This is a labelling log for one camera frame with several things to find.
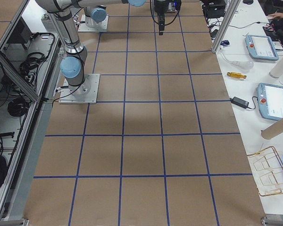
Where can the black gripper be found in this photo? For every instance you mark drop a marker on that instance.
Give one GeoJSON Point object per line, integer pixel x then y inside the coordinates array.
{"type": "Point", "coordinates": [159, 7]}

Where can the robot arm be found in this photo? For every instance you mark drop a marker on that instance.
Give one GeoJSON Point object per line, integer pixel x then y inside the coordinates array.
{"type": "Point", "coordinates": [95, 15]}
{"type": "Point", "coordinates": [72, 67]}

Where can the black electronics box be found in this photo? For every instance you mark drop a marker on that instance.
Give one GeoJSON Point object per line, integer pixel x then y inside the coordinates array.
{"type": "Point", "coordinates": [213, 8]}

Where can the small blue black box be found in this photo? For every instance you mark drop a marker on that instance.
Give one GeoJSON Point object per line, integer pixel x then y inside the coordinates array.
{"type": "Point", "coordinates": [225, 43]}

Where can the gold metal cylinder tool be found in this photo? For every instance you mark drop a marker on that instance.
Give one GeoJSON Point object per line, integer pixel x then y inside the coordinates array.
{"type": "Point", "coordinates": [236, 75]}

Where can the far blue teach pendant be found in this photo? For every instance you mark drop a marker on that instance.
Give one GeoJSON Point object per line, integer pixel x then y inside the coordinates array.
{"type": "Point", "coordinates": [261, 47]}

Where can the blue teach pendant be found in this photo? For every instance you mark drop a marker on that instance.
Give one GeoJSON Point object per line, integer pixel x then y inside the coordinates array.
{"type": "Point", "coordinates": [261, 47]}
{"type": "Point", "coordinates": [270, 101]}

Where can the black power adapter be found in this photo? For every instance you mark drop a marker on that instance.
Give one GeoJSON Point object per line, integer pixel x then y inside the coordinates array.
{"type": "Point", "coordinates": [239, 102]}

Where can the near blue teach pendant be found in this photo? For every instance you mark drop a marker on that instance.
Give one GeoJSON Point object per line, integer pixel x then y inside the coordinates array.
{"type": "Point", "coordinates": [270, 101]}

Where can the near cardboard tube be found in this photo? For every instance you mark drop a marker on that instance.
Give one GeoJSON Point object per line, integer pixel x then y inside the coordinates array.
{"type": "Point", "coordinates": [273, 130]}

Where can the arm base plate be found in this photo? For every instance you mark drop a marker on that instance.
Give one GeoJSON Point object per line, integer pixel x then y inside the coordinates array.
{"type": "Point", "coordinates": [94, 27]}
{"type": "Point", "coordinates": [87, 93]}

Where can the aluminium frame post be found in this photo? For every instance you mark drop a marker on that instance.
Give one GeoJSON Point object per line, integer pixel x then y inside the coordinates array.
{"type": "Point", "coordinates": [224, 25]}

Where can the gold wire rack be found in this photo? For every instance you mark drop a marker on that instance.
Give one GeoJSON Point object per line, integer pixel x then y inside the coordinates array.
{"type": "Point", "coordinates": [267, 169]}

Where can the aluminium side frame rail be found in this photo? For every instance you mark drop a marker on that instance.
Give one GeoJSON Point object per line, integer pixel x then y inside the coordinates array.
{"type": "Point", "coordinates": [14, 130]}

